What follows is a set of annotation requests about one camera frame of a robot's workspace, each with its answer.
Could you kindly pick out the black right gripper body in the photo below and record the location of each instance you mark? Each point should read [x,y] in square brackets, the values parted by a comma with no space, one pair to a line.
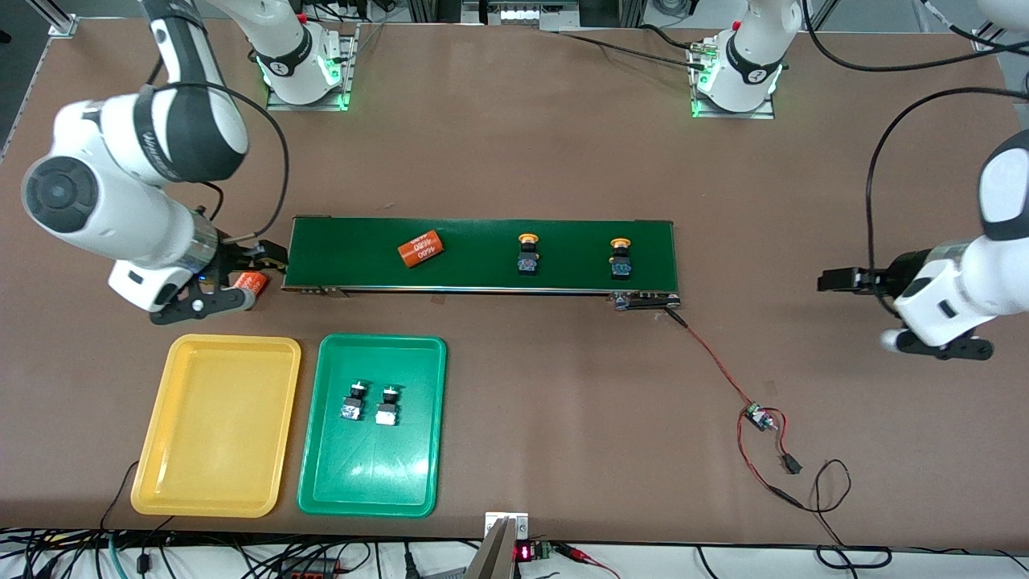
[234,255]

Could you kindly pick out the orange cylinder printed 4680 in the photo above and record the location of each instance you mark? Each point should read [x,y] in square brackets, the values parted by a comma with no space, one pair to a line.
[251,282]
[420,249]

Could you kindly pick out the green push button switch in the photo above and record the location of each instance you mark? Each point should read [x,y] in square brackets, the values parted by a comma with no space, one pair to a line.
[387,414]
[351,410]

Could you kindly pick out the yellow push button switch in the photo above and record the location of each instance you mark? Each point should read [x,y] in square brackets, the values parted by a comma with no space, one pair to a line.
[528,261]
[621,265]

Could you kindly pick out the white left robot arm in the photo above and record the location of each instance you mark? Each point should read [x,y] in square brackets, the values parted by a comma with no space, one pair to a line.
[1005,265]

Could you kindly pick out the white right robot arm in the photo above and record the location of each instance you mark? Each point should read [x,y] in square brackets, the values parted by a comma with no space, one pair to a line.
[104,201]

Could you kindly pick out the small speed controller board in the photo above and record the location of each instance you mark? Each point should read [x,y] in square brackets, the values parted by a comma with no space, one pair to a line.
[756,416]

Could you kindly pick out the yellow plastic tray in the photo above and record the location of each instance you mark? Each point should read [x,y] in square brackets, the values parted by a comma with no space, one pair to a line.
[213,426]

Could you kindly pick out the green belt conveyor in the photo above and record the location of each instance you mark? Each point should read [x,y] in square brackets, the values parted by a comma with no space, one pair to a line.
[482,261]

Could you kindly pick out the green plastic tray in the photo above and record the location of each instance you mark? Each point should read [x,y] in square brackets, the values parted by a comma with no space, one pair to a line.
[378,474]

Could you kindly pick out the black orange power strip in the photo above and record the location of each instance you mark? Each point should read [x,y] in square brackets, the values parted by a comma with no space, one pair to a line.
[313,571]

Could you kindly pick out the grey control box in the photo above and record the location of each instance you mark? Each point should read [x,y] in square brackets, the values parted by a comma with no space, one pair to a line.
[522,14]

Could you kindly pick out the red clip leads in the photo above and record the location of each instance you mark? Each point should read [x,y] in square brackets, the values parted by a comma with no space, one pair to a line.
[587,556]

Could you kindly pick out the red digit display module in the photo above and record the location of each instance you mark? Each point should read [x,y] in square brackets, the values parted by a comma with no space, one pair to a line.
[524,552]

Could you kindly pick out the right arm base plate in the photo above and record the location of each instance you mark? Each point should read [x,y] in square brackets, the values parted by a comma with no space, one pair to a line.
[305,106]

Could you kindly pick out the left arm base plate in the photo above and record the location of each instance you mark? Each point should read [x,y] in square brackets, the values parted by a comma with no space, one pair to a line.
[731,115]

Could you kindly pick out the aluminium corner bracket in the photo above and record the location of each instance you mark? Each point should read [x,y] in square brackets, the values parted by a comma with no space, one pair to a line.
[985,40]
[63,26]

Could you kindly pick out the aluminium camera mount profile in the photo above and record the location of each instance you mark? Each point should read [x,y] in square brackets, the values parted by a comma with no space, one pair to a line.
[498,555]

